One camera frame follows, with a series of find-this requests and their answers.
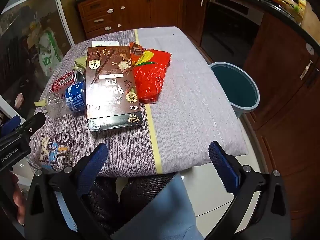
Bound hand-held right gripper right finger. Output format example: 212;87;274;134
205;141;293;240

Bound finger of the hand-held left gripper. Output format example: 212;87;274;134
0;115;22;135
15;112;47;140

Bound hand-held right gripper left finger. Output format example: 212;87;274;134
24;142;112;240

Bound clear plastic bottle blue label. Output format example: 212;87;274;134
45;81;87;118

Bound red drink can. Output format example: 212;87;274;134
52;70;86;92

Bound green wrapper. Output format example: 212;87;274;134
72;57;87;70

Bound brown snack box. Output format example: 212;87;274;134
85;45;143;132

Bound blue round bin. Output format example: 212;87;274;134
209;61;260;119

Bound red plastic wrapper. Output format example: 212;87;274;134
131;49;172;104

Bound person's left hand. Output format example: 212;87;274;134
9;173;27;227

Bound dark pants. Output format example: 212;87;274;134
85;172;178;233

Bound grey striped tablecloth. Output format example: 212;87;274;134
26;26;248;178

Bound green white plastic bag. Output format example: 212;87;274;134
39;30;63;77

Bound light blue garment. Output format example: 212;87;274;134
117;172;203;240

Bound tall wooden cabinet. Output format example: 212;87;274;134
242;12;320;230

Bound white framed glass door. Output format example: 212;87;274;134
0;0;75;105

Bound brown snack packet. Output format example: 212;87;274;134
129;42;145;57

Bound built-in oven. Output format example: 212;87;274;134
200;0;265;63

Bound wooden cabinet with drawers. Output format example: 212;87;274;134
76;0;185;40

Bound basket with colourful items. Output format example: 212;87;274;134
269;0;307;22

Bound wooden cutting board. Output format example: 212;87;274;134
301;2;320;37

